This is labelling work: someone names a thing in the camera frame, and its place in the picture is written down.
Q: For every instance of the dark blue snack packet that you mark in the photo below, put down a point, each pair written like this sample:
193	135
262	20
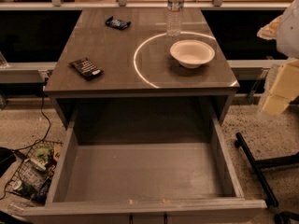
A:
117	23

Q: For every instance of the clear plastic water bottle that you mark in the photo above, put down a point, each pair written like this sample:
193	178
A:
174	17

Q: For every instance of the black rxbar chocolate wrapper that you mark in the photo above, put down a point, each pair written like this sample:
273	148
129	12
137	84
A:
86	69

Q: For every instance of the open grey top drawer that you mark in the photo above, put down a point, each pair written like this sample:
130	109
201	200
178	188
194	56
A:
145	161

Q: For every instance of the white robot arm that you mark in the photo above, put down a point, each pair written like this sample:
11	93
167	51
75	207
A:
287	39

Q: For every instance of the white paper bowl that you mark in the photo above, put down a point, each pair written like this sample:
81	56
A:
192	53

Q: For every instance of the wire basket with snacks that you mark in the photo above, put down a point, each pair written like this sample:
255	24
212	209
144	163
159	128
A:
33	176

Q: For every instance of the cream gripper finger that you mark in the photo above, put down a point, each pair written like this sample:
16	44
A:
284	89
269	31

